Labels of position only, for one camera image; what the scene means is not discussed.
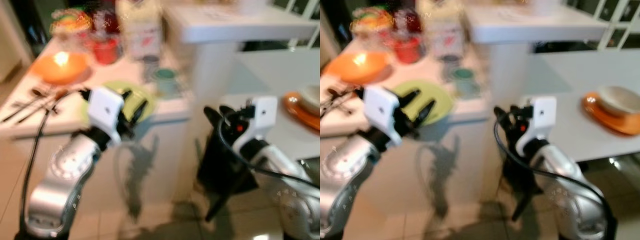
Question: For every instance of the white carton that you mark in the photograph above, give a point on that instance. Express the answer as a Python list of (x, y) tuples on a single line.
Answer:
[(446, 30), (142, 30)]

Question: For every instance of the light green plate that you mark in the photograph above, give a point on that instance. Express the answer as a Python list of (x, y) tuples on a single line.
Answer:
[(435, 95), (142, 97)]

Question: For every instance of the black chair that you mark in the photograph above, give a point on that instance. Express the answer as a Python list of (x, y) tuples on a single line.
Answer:
[(517, 177), (220, 170)]

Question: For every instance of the white bowl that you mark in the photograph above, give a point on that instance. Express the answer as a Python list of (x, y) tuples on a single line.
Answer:
[(620, 99), (311, 99)]

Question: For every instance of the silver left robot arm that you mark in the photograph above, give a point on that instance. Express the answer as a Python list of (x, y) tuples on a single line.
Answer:
[(342, 175), (60, 180)]

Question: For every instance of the dark spoon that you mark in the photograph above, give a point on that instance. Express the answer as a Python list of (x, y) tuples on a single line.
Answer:
[(25, 106), (42, 106)]

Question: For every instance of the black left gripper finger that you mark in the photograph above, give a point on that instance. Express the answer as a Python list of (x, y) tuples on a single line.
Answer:
[(411, 97), (140, 112), (127, 94), (427, 111)]

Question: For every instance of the white raised counter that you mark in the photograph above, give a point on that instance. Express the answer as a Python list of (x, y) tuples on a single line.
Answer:
[(240, 25), (535, 25)]

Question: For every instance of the green cup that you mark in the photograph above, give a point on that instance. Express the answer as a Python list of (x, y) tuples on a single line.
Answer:
[(464, 81), (165, 81)]

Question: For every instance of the grey glass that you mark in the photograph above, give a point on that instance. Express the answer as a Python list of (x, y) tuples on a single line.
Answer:
[(150, 67), (450, 66)]

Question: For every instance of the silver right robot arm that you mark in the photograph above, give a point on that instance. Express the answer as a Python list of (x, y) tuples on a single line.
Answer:
[(575, 195), (292, 195)]

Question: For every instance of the colourful snack bag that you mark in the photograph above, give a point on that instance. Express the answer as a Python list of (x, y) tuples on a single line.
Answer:
[(71, 21), (372, 21)]

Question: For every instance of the red cup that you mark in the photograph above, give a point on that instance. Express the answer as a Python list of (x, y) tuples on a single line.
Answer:
[(409, 50), (106, 51)]

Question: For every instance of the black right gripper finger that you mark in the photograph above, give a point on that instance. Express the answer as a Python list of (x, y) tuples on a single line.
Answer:
[(501, 117), (227, 110), (212, 116), (517, 111)]

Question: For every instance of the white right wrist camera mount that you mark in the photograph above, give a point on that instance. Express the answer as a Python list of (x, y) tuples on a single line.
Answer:
[(260, 120), (541, 122)]

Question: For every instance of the orange plate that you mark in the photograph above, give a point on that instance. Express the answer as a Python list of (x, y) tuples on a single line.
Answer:
[(605, 120), (292, 110)]

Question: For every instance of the dark red bag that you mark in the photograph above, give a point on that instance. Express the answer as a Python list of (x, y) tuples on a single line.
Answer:
[(106, 21), (409, 21)]

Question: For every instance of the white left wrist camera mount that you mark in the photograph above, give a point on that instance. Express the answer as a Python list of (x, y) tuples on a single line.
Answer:
[(381, 107), (106, 110)]

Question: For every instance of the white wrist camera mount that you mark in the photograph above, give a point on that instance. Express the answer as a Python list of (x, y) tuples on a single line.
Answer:
[(106, 110), (541, 122), (260, 120), (381, 107)]

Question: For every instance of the orange bowl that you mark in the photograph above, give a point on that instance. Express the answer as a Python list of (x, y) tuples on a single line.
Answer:
[(357, 67), (60, 67)]

